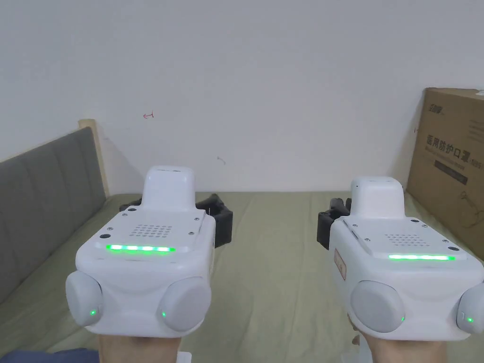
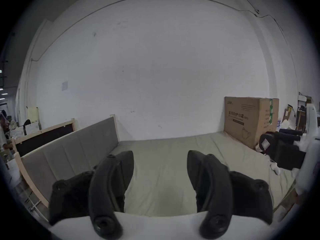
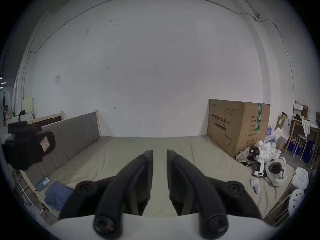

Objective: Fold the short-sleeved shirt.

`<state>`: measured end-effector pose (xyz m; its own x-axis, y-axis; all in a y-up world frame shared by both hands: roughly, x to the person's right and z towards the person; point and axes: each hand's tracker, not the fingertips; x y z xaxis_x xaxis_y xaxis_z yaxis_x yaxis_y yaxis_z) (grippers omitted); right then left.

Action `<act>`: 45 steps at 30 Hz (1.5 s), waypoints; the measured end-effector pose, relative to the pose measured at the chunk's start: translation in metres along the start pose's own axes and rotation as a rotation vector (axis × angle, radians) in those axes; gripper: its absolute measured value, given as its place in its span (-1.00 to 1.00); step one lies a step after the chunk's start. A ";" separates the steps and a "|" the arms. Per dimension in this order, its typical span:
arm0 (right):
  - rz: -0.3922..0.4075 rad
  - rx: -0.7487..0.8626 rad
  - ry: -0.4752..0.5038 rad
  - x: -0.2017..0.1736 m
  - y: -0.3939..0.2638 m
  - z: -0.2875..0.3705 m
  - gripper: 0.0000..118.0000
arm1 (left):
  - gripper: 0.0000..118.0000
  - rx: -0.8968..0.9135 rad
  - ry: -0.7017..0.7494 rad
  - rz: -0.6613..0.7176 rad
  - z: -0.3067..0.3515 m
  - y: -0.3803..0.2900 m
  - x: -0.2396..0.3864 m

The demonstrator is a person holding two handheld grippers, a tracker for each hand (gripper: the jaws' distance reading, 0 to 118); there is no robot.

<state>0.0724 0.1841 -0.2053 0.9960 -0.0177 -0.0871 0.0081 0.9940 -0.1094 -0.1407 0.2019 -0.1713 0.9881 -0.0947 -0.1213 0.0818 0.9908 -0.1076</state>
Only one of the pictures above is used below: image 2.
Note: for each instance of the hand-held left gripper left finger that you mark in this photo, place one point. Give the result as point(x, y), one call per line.
point(102, 184)

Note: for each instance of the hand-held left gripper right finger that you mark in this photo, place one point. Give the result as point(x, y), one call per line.
point(215, 184)

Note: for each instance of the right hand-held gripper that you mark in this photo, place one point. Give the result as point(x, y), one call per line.
point(311, 159)

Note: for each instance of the grey padded headboard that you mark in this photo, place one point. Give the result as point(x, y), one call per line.
point(67, 154)

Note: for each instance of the brown cardboard carton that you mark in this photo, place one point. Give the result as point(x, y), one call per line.
point(246, 120)

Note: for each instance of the bed with beige sheet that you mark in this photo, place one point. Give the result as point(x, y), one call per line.
point(162, 174)

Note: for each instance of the wooden framed black board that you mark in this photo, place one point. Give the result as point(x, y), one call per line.
point(42, 140)

